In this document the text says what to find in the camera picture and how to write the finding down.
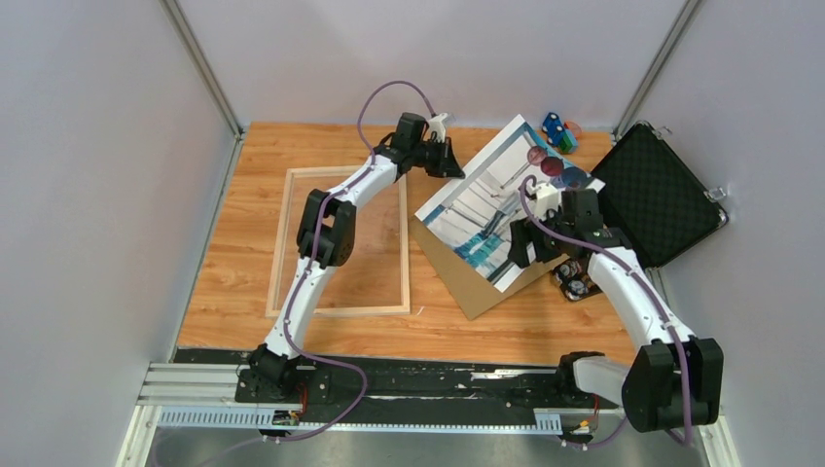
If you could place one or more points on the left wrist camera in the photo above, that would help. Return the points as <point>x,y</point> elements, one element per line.
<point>438,127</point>

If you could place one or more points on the poker chip tray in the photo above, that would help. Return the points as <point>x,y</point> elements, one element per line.
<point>573,281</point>

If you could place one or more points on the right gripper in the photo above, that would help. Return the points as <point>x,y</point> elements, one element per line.
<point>522,232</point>

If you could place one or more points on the wooden backing board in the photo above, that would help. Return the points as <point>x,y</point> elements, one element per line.
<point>473,294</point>

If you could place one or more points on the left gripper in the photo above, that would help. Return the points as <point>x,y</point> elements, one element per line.
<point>448,166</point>

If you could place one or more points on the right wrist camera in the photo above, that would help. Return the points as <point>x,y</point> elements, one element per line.
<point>546,200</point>

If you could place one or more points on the light wooden picture frame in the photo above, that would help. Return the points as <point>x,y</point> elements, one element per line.
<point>283,245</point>

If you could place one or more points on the colourful toy blocks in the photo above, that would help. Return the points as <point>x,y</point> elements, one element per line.
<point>561,134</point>

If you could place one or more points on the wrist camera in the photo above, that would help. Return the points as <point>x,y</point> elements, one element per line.
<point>438,127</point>
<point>546,200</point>

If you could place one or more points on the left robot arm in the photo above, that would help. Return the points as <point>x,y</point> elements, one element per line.
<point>326,239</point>

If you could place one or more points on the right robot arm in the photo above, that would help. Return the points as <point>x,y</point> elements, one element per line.
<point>674,382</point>

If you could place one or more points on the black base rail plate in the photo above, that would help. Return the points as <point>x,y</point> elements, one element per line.
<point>363,391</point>

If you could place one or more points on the black foam-lined case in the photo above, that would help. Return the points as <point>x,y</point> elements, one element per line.
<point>654,198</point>

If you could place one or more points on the large printed photo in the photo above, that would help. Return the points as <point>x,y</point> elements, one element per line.
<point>471,216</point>

